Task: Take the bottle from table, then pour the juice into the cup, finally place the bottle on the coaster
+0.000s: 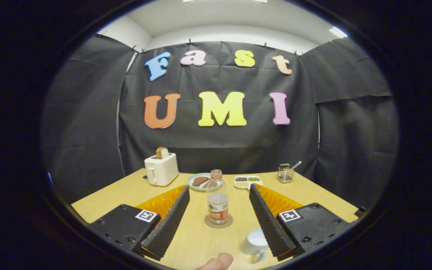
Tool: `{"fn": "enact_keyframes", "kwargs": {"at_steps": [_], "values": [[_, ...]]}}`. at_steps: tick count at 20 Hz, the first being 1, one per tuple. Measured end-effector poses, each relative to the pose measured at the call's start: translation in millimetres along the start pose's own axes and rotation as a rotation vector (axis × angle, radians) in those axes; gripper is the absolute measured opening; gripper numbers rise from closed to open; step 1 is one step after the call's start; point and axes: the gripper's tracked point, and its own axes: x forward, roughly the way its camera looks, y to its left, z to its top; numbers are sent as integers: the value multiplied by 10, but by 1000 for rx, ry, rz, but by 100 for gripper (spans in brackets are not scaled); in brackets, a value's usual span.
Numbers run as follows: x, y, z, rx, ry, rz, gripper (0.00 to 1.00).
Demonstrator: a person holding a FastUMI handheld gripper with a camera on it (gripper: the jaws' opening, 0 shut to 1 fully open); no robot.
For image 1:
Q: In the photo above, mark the wooden table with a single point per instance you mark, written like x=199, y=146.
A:
x=201, y=243

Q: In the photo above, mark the white toaster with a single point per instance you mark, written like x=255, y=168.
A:
x=161, y=170

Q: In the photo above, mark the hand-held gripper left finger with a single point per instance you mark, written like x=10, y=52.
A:
x=171, y=221

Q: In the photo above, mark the brown meat piece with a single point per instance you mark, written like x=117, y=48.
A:
x=205, y=185
x=200, y=181

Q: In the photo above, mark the white cup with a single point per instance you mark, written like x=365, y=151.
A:
x=255, y=242

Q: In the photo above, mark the pale green round plate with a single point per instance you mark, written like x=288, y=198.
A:
x=191, y=182

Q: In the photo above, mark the black table clamp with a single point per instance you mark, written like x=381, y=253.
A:
x=360, y=211

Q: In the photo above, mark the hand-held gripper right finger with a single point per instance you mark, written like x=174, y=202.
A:
x=268, y=225

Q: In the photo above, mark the black backdrop cloth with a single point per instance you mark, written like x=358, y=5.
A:
x=219, y=150

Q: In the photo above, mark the toast slice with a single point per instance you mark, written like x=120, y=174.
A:
x=162, y=153

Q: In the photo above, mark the brown round coaster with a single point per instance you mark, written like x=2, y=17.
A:
x=208, y=223

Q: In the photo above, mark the clear plastic juice bottle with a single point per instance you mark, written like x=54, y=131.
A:
x=218, y=212

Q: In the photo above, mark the small ceiling light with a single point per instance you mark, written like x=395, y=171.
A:
x=338, y=32

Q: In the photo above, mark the white divided dish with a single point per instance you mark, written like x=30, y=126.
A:
x=248, y=182

